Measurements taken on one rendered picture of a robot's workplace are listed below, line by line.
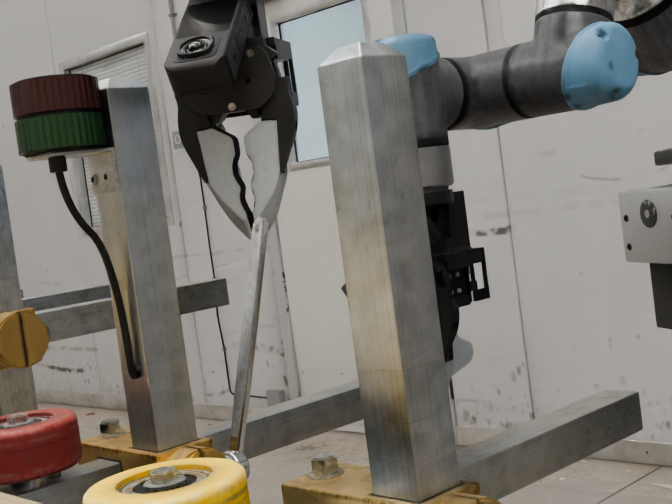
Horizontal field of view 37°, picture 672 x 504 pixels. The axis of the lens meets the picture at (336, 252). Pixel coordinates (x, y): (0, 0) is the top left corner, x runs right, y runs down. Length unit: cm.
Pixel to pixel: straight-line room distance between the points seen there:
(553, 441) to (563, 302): 298
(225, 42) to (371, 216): 22
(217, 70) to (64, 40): 531
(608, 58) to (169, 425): 51
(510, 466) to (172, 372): 25
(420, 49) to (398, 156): 45
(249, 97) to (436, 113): 28
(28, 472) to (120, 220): 18
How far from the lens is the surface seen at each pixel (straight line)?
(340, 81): 55
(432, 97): 99
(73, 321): 104
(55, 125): 70
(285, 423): 87
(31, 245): 653
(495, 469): 67
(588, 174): 357
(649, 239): 129
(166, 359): 74
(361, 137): 54
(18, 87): 72
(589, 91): 97
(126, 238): 73
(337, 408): 91
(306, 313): 458
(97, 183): 75
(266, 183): 77
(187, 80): 71
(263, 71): 76
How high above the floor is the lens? 103
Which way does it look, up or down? 3 degrees down
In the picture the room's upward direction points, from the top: 8 degrees counter-clockwise
